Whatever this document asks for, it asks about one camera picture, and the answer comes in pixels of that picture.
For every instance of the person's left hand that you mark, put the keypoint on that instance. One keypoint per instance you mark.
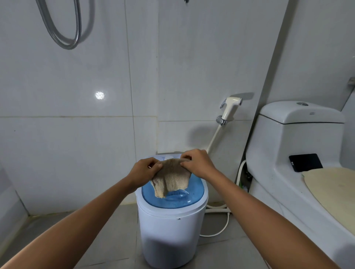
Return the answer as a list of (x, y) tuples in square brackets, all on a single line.
[(141, 172)]

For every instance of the person's right hand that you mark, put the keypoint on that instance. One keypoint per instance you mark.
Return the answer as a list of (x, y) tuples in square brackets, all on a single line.
[(200, 164)]

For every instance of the person's right thumb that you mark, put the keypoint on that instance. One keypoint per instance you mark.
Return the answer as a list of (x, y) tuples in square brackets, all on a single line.
[(186, 165)]

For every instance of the person's left thumb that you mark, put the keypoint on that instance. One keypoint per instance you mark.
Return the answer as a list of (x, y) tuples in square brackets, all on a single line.
[(155, 167)]

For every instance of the beige knitted cloth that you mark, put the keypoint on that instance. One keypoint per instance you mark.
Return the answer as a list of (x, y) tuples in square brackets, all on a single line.
[(170, 177)]

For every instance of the person's right forearm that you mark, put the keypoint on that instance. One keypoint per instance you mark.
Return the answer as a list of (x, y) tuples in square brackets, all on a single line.
[(266, 221)]

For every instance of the person's left forearm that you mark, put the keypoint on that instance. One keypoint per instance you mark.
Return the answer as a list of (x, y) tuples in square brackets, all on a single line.
[(63, 232)]

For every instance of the blue translucent washer lid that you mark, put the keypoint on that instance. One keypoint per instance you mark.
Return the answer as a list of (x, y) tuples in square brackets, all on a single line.
[(177, 198)]

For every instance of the white mini washing machine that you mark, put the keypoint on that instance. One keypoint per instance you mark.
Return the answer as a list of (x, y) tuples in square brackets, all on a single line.
[(172, 219)]

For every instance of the white bidet sprayer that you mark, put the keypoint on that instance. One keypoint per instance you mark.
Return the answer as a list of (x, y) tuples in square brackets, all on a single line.
[(230, 109)]

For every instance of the white toilet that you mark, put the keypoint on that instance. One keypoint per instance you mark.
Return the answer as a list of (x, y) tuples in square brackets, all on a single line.
[(299, 171)]

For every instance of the black smartphone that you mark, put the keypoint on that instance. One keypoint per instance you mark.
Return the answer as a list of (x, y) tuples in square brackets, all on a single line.
[(306, 162)]

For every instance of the chrome flush button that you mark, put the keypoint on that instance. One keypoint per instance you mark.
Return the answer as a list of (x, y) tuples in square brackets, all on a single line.
[(302, 104)]

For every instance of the cream toilet seat lid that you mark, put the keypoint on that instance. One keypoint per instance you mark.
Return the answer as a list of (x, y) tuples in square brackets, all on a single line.
[(332, 188)]

